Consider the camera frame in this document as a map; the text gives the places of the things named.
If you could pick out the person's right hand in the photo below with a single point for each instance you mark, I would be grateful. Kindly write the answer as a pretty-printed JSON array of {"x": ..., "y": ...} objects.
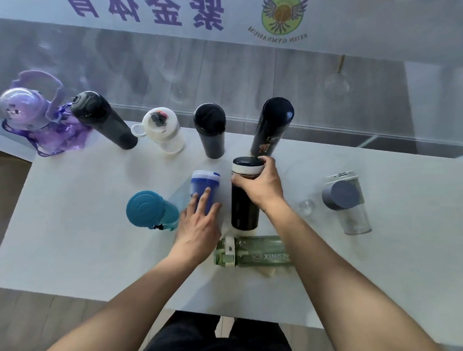
[{"x": 265, "y": 187}]

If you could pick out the person's left hand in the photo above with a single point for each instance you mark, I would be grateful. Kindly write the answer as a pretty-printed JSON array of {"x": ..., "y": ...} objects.
[{"x": 197, "y": 233}]

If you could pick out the black steel-banded thermos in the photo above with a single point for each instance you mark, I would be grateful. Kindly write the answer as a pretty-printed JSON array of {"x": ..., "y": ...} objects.
[{"x": 243, "y": 211}]

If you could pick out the blue translucent bottle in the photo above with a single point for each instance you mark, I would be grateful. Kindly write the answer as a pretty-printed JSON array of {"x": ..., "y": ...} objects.
[{"x": 204, "y": 180}]

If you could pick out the teal lidded bottle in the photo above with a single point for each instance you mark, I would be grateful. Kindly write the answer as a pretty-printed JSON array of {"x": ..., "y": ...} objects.
[{"x": 146, "y": 209}]

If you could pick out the tall black printed thermos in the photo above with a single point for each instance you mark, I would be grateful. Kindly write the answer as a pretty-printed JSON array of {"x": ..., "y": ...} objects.
[{"x": 271, "y": 128}]

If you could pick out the green Xingzi bottle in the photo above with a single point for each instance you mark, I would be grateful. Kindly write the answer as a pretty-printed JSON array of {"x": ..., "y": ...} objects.
[{"x": 255, "y": 251}]

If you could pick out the clear bottle grey lid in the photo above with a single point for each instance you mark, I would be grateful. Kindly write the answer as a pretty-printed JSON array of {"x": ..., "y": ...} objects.
[{"x": 341, "y": 195}]

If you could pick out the black tumbler with flip lid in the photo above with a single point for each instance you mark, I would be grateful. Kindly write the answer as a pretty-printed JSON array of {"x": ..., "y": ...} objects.
[{"x": 210, "y": 128}]

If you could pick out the clear bottle beige lid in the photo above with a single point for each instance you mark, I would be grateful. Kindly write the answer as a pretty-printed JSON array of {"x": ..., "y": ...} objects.
[{"x": 358, "y": 221}]

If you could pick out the clear bottle white lid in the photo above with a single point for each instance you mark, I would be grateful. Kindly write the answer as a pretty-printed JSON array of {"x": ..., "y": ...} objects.
[{"x": 161, "y": 126}]

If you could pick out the purple cartoon kids bottle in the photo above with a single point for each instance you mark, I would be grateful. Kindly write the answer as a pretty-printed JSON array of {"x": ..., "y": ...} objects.
[{"x": 22, "y": 107}]

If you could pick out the person's left forearm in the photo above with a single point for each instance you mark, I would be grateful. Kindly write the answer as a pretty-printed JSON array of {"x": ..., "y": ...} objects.
[{"x": 119, "y": 322}]

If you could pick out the person's right forearm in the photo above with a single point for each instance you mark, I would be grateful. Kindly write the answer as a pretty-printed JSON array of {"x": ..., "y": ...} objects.
[{"x": 346, "y": 291}]

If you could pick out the person's dark trousers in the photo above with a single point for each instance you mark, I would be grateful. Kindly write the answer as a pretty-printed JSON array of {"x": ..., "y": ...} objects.
[{"x": 178, "y": 346}]

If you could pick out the white table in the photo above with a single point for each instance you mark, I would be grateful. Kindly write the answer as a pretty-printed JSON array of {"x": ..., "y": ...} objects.
[{"x": 84, "y": 247}]

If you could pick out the frosted window banner strip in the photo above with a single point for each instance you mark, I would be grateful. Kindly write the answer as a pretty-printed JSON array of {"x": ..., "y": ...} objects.
[{"x": 363, "y": 27}]

